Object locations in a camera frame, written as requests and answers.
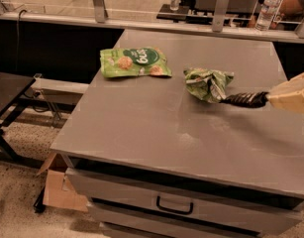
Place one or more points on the grey cabinet drawer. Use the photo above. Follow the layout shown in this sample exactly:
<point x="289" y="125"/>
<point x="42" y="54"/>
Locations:
<point x="215" y="209"/>
<point x="163" y="223"/>

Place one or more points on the brown cardboard box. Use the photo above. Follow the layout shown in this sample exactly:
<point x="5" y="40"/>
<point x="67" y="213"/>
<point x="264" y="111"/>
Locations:
<point x="59" y="191"/>

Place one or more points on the crumpled green snack bag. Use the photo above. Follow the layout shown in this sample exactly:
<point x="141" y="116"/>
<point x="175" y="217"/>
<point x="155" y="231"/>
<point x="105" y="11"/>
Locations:
<point x="207" y="85"/>

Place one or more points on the flat green snack bag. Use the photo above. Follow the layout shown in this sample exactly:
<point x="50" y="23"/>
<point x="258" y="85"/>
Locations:
<point x="145" y="61"/>

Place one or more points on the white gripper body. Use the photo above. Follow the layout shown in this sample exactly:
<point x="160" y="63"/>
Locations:
<point x="291" y="98"/>

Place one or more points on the black drawer handle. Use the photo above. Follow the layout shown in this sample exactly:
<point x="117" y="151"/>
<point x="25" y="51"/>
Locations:
<point x="173" y="207"/>

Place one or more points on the lower grey cabinet drawer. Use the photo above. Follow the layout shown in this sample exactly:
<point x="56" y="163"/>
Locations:
<point x="163" y="223"/>

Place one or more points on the clear water bottle right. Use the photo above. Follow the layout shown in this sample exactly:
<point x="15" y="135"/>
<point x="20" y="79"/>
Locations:
<point x="266" y="14"/>

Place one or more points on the black tray behind glass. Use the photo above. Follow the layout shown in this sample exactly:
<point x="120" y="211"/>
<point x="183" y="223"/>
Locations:
<point x="165" y="13"/>

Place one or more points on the grey metal bracket centre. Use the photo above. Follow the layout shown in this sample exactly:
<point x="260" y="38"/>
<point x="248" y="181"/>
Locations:
<point x="219" y="15"/>

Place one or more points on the black rxbar chocolate bar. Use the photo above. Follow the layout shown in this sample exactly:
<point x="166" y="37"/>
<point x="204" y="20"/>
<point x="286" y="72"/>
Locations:
<point x="247" y="100"/>

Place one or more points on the grey metal bracket left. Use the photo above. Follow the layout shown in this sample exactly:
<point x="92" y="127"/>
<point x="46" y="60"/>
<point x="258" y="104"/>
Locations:
<point x="100" y="12"/>

